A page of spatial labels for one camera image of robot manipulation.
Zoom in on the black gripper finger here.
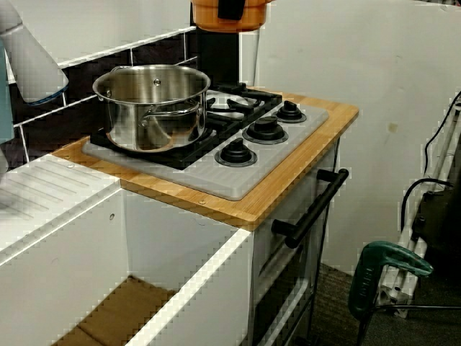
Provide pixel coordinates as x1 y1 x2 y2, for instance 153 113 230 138
218 0 247 21

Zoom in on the orange plastic pot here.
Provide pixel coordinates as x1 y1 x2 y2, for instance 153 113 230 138
190 0 269 33

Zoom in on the black-edged slanted side panel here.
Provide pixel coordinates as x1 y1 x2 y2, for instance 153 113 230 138
196 28 262 89

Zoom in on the black burner grate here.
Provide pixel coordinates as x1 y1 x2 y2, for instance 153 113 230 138
89 115 242 171
205 82 284 123

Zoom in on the black stove knob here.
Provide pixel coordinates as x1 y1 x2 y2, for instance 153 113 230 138
242 115 289 144
272 100 307 124
215 138 258 169

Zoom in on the stainless steel pot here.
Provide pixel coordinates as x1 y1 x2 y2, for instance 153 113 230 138
92 64 212 154

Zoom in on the grey toy stove panel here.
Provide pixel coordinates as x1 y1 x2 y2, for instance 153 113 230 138
81 104 331 201

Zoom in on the grey toy faucet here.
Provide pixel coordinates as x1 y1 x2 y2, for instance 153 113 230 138
0 0 70 106

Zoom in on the toy oven door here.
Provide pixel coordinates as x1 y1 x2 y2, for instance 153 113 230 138
251 140 341 346

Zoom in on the white toy sink basin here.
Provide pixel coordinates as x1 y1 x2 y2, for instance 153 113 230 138
0 154 255 346

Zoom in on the green clamp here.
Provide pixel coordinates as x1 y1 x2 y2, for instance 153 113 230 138
348 240 434 325

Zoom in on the black oven door handle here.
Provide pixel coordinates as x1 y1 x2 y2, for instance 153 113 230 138
272 168 349 249

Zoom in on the black cable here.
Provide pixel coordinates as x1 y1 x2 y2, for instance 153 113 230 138
399 176 455 234

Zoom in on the black device on rail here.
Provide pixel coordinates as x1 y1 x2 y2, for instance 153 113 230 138
412 179 461 275

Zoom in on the aluminium frame rail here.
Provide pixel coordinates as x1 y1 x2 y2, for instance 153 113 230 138
376 100 461 318

